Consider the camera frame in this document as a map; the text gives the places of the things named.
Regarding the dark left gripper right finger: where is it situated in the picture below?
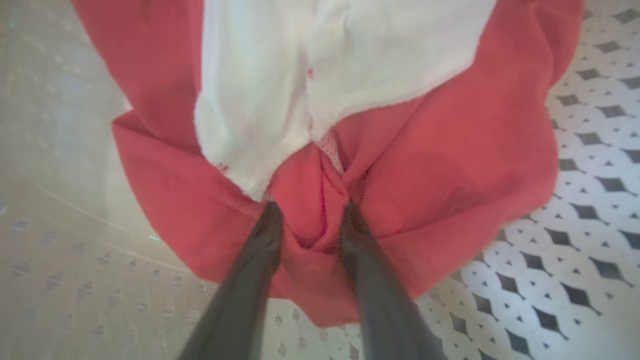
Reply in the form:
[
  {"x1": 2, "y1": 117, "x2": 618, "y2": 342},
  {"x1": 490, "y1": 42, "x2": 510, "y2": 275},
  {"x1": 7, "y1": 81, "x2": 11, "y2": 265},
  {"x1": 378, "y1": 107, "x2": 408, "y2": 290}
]
[{"x1": 339, "y1": 201, "x2": 449, "y2": 360}]

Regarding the beige plastic laundry basket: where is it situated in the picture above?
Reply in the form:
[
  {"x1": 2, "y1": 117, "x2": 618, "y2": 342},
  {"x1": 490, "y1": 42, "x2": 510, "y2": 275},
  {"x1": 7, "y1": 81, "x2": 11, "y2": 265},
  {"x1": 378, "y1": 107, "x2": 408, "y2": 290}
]
[{"x1": 0, "y1": 0, "x2": 640, "y2": 360}]

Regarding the red and white garment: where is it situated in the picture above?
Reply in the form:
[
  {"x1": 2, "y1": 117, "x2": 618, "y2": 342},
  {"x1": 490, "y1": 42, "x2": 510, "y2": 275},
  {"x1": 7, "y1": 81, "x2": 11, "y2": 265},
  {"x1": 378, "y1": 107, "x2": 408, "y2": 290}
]
[{"x1": 70, "y1": 0, "x2": 585, "y2": 329}]

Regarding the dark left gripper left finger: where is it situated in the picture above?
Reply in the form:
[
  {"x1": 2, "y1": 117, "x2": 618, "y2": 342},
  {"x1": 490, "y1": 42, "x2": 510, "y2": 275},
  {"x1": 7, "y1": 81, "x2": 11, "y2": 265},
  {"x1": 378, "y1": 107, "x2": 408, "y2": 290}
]
[{"x1": 177, "y1": 201, "x2": 285, "y2": 360}]

